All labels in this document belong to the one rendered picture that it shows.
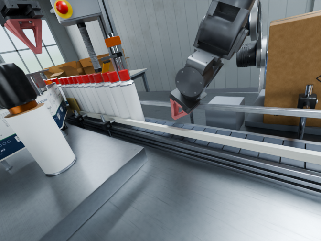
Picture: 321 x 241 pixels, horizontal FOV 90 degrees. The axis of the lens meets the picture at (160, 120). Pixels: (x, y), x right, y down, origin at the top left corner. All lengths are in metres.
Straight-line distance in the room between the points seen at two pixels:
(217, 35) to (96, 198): 0.43
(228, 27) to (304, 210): 0.35
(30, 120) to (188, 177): 0.41
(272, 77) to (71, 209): 0.58
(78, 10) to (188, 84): 0.59
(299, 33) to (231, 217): 0.42
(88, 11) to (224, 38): 0.58
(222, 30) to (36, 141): 0.49
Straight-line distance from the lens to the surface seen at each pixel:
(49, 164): 0.54
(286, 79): 0.54
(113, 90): 0.61
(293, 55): 0.53
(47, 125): 0.51
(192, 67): 0.30
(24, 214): 0.50
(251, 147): 0.40
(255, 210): 0.39
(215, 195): 0.40
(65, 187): 0.49
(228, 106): 0.45
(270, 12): 3.07
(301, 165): 0.42
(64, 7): 0.78
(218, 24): 0.35
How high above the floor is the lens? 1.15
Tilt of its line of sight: 26 degrees down
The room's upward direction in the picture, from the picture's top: 14 degrees counter-clockwise
